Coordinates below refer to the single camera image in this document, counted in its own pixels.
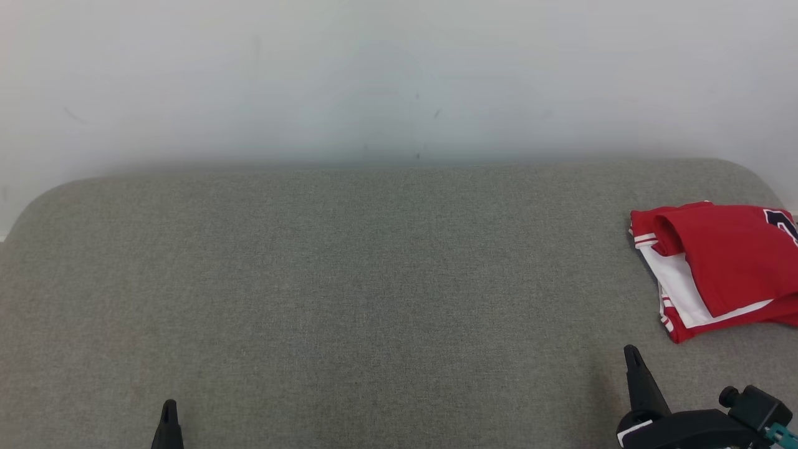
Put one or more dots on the red basketball jersey white trim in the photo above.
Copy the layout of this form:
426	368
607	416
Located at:
729	262

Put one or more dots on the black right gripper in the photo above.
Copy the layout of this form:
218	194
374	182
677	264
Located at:
686	433

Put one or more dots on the grey fabric sofa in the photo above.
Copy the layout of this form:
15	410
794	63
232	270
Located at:
374	280

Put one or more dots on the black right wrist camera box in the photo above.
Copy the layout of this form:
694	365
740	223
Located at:
757	405

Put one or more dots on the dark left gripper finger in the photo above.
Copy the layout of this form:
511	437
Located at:
168	433

